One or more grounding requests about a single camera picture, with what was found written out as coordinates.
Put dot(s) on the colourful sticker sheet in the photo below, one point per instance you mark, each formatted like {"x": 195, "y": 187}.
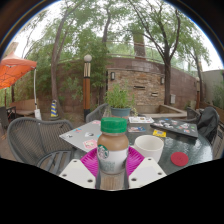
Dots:
{"x": 136, "y": 129}

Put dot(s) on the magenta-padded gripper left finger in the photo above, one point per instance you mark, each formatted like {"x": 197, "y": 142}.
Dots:
{"x": 78, "y": 173}

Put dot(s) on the yellow and blue striped cone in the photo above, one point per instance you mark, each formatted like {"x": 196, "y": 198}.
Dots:
{"x": 54, "y": 109}

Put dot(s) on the wooden bench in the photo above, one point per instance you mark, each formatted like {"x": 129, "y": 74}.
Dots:
{"x": 23, "y": 106}

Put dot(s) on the orange patio umbrella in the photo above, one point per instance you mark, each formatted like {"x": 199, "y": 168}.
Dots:
{"x": 15, "y": 70}

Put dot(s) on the white printed paper sheet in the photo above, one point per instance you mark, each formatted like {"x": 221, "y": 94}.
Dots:
{"x": 141, "y": 119}

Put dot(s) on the grey wall box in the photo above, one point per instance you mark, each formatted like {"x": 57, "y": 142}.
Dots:
{"x": 173, "y": 98}

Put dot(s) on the white umbrella base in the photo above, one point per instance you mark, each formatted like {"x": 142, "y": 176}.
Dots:
{"x": 37, "y": 114}

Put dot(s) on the green-capped coffee drink bottle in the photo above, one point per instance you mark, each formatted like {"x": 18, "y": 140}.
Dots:
{"x": 112, "y": 150}

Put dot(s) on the green plant in blue pot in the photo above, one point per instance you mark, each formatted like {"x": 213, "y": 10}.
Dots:
{"x": 119, "y": 100}

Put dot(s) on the silver laptop with stickers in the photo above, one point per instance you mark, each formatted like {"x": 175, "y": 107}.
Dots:
{"x": 80, "y": 135}

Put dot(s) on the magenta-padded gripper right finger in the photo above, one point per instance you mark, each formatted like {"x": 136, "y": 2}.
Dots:
{"x": 146, "y": 173}

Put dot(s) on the black laptop with stickers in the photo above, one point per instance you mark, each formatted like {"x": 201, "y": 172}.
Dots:
{"x": 175, "y": 126}

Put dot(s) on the black wall lamp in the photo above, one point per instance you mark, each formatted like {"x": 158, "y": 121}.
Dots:
{"x": 162, "y": 80}
{"x": 112, "y": 76}

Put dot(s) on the flat round red coaster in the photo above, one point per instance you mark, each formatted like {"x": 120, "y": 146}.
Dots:
{"x": 179, "y": 159}

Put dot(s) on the dark patio chair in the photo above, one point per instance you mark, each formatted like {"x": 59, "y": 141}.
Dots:
{"x": 5, "y": 118}

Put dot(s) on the white cup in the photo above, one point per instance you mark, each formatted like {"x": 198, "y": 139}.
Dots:
{"x": 149, "y": 146}

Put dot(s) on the yellow card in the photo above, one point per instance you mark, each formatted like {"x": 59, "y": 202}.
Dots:
{"x": 159, "y": 133}

